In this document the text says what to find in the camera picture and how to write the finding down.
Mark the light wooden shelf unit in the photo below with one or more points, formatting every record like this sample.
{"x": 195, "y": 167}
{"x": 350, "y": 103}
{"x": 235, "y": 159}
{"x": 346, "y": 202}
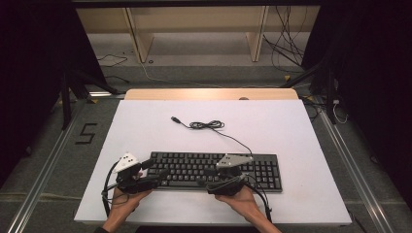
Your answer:
{"x": 197, "y": 19}

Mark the dark curtain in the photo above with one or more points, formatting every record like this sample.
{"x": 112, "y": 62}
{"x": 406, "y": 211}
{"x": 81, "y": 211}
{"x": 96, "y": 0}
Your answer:
{"x": 29, "y": 81}
{"x": 379, "y": 81}

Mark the white table sheet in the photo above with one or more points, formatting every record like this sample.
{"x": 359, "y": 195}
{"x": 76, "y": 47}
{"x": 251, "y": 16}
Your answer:
{"x": 259, "y": 129}

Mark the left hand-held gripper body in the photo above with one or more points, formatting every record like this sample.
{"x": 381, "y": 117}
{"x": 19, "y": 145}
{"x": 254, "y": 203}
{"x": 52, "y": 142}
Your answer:
{"x": 129, "y": 181}

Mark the black metal stand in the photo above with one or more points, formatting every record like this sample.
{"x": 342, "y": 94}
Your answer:
{"x": 328, "y": 97}
{"x": 66, "y": 103}

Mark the person's right hand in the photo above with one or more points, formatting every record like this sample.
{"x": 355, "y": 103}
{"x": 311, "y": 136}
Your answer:
{"x": 243, "y": 204}

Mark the black computer keyboard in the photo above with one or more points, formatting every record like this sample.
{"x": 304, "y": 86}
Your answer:
{"x": 194, "y": 168}

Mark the light wooden table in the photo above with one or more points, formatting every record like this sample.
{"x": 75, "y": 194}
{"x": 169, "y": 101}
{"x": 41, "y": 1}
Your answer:
{"x": 194, "y": 93}

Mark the person's left hand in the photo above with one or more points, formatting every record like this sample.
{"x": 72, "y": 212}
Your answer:
{"x": 124, "y": 204}

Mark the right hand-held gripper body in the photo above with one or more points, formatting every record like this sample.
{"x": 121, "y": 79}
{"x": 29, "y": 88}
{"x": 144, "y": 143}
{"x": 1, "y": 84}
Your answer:
{"x": 228, "y": 186}

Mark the aluminium floor rail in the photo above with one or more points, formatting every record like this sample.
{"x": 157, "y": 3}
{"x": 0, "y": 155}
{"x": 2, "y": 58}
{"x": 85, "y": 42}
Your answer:
{"x": 356, "y": 171}
{"x": 42, "y": 174}

